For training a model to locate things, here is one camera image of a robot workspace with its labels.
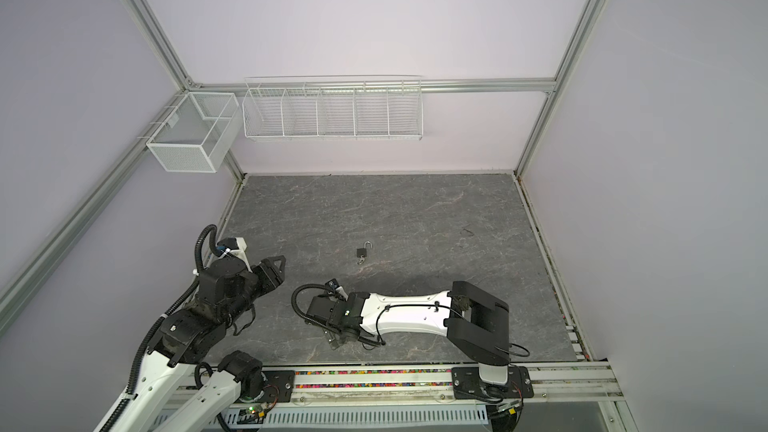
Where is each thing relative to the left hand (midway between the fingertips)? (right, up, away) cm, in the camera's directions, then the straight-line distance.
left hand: (278, 267), depth 72 cm
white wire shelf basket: (+8, +47, +27) cm, 55 cm away
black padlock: (+18, -1, +26) cm, 32 cm away
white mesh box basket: (-38, +39, +28) cm, 61 cm away
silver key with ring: (+18, -3, +24) cm, 30 cm away
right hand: (+16, -17, +7) cm, 25 cm away
